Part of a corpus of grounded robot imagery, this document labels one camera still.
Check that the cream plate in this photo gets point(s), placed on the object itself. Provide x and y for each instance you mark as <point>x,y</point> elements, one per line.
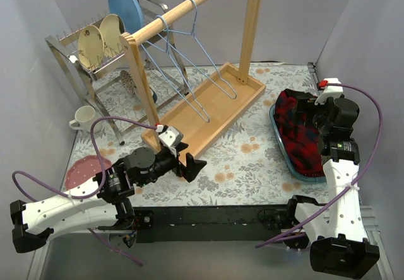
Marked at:
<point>91,47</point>
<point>111,29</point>

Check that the red plaid skirt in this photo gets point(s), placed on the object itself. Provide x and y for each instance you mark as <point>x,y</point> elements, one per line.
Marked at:
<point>299,140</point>

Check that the blue plate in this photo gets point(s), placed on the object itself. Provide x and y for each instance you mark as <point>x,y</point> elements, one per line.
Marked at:
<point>130,13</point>

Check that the teal plastic tray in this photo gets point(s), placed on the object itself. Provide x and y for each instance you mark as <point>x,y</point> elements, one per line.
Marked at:
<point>290,167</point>

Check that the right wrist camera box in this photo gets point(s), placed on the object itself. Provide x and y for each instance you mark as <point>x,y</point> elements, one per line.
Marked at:
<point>329,88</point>

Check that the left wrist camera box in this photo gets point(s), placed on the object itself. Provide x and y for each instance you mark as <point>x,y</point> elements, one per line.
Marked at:
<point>169,136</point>

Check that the metal dish rack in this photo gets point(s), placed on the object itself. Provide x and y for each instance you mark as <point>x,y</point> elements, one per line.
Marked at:
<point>65,56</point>

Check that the wooden clothes rack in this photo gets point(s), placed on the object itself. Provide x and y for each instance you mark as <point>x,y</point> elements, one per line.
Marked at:
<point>212,107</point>

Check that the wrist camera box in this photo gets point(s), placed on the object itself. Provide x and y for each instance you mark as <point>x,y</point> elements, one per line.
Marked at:
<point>169,136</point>
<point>329,88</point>

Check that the white mug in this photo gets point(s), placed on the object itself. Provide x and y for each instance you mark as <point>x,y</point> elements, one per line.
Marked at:
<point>84,117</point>

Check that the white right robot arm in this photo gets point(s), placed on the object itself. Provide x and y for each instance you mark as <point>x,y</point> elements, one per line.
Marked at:
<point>339,243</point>

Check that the patterned bowl under rack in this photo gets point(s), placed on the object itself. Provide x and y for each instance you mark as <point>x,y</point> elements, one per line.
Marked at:
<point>127,81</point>

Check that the cream plate front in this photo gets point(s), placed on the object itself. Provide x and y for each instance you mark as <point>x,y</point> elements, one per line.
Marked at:
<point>91,47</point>

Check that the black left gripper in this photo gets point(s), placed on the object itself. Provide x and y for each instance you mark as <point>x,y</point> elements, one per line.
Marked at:
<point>182,165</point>

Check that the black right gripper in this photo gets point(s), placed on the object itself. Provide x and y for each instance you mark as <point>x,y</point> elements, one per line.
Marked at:
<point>311,116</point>

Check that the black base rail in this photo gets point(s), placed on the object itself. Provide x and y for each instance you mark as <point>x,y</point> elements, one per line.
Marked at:
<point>207,223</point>

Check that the cream plate rear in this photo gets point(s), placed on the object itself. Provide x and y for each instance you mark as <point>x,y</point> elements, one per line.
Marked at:
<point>111,29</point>

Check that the teal cup under rack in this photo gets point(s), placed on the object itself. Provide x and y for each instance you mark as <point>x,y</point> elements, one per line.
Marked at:
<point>154,95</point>

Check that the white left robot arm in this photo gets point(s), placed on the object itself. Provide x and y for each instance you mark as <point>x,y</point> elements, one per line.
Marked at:
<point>100,202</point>

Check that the pink dotted plate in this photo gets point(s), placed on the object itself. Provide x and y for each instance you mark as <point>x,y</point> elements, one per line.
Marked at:
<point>79,178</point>

